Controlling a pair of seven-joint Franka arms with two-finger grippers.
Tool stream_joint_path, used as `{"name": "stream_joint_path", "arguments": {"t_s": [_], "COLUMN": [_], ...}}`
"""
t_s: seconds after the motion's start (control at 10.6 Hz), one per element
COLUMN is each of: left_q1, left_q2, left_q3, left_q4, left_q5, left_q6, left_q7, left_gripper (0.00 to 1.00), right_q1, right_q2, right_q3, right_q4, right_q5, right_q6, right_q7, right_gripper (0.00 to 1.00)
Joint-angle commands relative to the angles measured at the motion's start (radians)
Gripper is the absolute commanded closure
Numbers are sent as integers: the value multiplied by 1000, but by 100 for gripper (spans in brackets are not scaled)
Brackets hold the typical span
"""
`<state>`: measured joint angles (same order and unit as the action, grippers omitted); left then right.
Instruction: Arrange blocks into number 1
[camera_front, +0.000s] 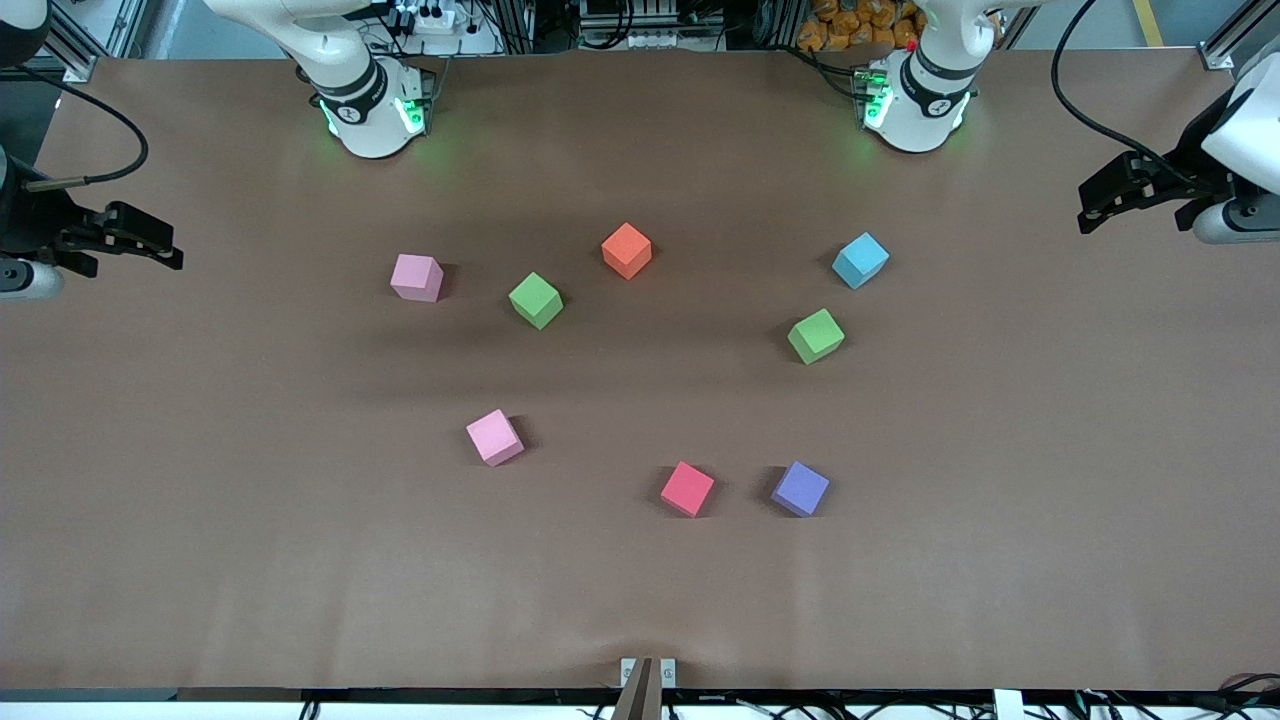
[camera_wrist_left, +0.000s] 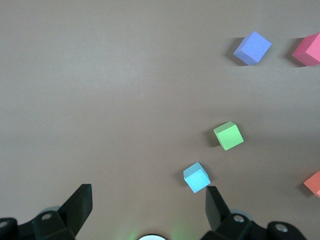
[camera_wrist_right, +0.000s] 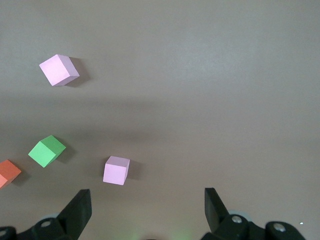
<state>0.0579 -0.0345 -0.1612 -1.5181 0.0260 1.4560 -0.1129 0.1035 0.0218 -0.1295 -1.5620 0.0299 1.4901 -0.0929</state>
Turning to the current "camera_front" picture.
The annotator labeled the lilac foam cube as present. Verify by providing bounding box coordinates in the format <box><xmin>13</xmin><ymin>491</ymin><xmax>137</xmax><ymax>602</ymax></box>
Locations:
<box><xmin>390</xmin><ymin>253</ymin><xmax>445</xmax><ymax>304</ymax></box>

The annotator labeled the green foam cube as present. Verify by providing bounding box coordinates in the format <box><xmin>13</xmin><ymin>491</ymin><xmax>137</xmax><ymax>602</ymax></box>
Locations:
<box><xmin>787</xmin><ymin>308</ymin><xmax>846</xmax><ymax>366</ymax></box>
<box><xmin>508</xmin><ymin>271</ymin><xmax>564</xmax><ymax>331</ymax></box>

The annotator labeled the orange foam cube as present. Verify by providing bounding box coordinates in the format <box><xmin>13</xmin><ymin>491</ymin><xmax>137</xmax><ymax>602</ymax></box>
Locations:
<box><xmin>601</xmin><ymin>222</ymin><xmax>653</xmax><ymax>281</ymax></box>

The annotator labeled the red foam cube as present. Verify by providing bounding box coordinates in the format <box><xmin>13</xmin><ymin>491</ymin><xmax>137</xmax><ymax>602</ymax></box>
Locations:
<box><xmin>660</xmin><ymin>461</ymin><xmax>716</xmax><ymax>519</ymax></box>

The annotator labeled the light blue foam cube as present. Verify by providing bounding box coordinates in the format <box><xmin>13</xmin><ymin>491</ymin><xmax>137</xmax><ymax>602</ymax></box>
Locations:
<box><xmin>832</xmin><ymin>232</ymin><xmax>891</xmax><ymax>291</ymax></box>

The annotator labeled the bag of oranges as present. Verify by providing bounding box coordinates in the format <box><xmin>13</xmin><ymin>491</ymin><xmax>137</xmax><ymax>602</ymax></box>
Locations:
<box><xmin>797</xmin><ymin>0</ymin><xmax>923</xmax><ymax>53</ymax></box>

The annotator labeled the white power strip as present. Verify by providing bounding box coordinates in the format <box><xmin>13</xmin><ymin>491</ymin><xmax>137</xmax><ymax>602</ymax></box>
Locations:
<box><xmin>395</xmin><ymin>3</ymin><xmax>463</xmax><ymax>33</ymax></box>

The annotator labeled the pink foam cube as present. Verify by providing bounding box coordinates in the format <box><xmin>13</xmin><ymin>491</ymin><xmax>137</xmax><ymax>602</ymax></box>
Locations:
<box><xmin>466</xmin><ymin>409</ymin><xmax>525</xmax><ymax>468</ymax></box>

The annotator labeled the purple foam cube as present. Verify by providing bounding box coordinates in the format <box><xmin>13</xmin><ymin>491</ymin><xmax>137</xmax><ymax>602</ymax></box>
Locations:
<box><xmin>771</xmin><ymin>461</ymin><xmax>831</xmax><ymax>519</ymax></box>

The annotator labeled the white table edge strip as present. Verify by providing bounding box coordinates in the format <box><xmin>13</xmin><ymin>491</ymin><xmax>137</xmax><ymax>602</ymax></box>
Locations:
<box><xmin>0</xmin><ymin>688</ymin><xmax>1280</xmax><ymax>720</ymax></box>

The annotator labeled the black electronics rack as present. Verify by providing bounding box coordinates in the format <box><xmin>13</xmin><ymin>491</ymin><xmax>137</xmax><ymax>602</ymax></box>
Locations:
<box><xmin>578</xmin><ymin>0</ymin><xmax>703</xmax><ymax>51</ymax></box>

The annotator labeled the brown upright pole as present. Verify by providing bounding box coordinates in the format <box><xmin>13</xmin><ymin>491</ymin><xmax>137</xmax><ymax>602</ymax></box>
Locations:
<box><xmin>611</xmin><ymin>657</ymin><xmax>662</xmax><ymax>720</ymax></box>

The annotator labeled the aluminium frame post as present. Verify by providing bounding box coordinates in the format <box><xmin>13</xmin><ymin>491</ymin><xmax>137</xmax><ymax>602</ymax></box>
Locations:
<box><xmin>1198</xmin><ymin>0</ymin><xmax>1280</xmax><ymax>73</ymax></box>
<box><xmin>30</xmin><ymin>0</ymin><xmax>146</xmax><ymax>83</ymax></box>

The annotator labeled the metal bracket with screws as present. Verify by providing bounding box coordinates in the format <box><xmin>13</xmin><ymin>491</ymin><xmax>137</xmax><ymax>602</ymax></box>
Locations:
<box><xmin>620</xmin><ymin>657</ymin><xmax>678</xmax><ymax>690</ymax></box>

